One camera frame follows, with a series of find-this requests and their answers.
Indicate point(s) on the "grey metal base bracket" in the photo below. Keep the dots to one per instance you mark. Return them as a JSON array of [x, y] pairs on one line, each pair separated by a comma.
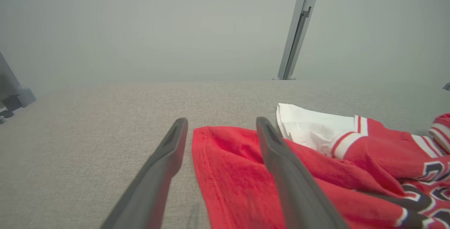
[[447, 87]]

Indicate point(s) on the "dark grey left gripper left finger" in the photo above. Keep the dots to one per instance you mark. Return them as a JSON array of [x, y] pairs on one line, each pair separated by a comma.
[[151, 190]]

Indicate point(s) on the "grey fabric covered surface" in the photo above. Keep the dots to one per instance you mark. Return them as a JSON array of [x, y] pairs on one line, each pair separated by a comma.
[[88, 134]]

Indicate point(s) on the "black power adapter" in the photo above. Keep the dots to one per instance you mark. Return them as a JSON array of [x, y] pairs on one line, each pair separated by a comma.
[[12, 102]]

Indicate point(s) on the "grey metal partition post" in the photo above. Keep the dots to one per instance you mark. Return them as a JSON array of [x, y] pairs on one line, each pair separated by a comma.
[[293, 28]]

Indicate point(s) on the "red basketball jersey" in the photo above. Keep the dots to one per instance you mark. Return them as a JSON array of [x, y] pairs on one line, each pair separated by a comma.
[[228, 158]]

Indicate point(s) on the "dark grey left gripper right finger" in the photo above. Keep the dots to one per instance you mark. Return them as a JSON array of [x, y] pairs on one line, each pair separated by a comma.
[[295, 190]]

